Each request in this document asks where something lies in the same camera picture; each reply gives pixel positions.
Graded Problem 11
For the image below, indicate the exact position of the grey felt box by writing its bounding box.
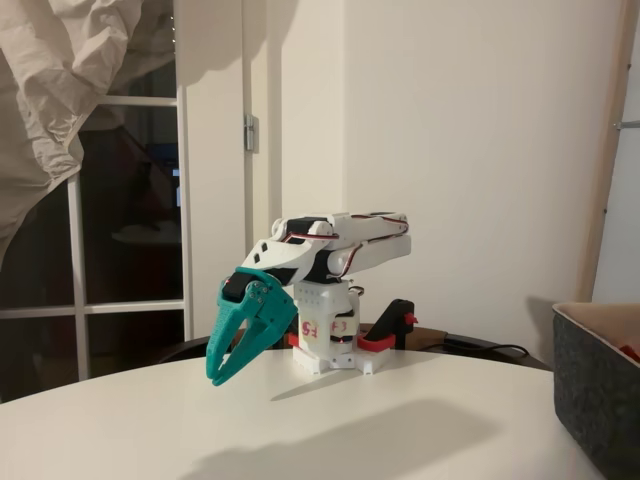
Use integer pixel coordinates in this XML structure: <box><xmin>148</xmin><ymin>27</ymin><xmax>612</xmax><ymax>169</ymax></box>
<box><xmin>552</xmin><ymin>302</ymin><xmax>640</xmax><ymax>480</ymax></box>

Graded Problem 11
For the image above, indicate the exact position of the dark curved chair back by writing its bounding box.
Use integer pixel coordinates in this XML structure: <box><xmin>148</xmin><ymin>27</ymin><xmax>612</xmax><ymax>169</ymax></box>
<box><xmin>158</xmin><ymin>324</ymin><xmax>554</xmax><ymax>374</ymax></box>

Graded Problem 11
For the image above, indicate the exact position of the white framed glass door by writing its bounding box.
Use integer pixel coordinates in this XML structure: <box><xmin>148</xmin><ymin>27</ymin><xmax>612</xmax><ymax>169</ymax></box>
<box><xmin>0</xmin><ymin>49</ymin><xmax>246</xmax><ymax>401</ymax></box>

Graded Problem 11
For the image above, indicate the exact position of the beige crumpled curtain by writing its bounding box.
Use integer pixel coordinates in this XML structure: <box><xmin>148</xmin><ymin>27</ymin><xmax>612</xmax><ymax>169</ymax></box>
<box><xmin>0</xmin><ymin>0</ymin><xmax>176</xmax><ymax>256</ymax></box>

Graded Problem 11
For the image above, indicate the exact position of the light wood framed panel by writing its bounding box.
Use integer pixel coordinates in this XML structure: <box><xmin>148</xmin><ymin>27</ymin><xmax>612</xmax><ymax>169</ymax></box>
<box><xmin>572</xmin><ymin>0</ymin><xmax>640</xmax><ymax>304</ymax></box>

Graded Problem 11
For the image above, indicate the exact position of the red white black servo cable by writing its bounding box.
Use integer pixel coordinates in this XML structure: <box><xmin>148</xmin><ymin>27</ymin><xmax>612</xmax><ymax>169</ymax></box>
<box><xmin>282</xmin><ymin>230</ymin><xmax>329</xmax><ymax>247</ymax></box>
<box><xmin>348</xmin><ymin>213</ymin><xmax>410</xmax><ymax>235</ymax></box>
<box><xmin>327</xmin><ymin>241</ymin><xmax>374</xmax><ymax>280</ymax></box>

